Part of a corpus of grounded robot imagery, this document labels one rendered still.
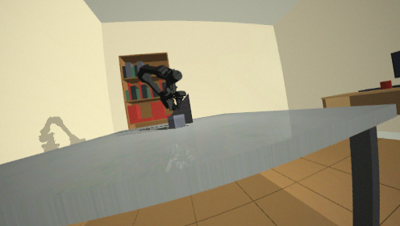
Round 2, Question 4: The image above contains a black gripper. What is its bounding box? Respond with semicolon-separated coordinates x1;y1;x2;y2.
160;84;186;111

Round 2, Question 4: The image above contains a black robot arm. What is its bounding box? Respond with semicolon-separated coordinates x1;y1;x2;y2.
137;65;182;97

